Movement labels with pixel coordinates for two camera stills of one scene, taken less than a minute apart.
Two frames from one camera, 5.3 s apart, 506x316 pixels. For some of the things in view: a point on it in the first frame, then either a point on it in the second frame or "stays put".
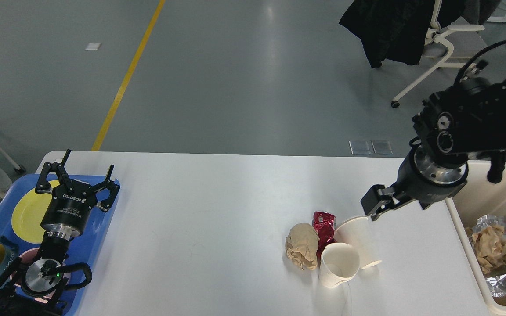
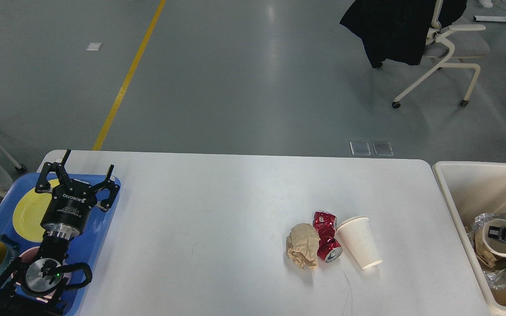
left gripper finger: (43, 186) stays put
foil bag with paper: (500, 244) stays put
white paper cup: (339, 263) -> (503, 251)
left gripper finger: (105, 205) stays put
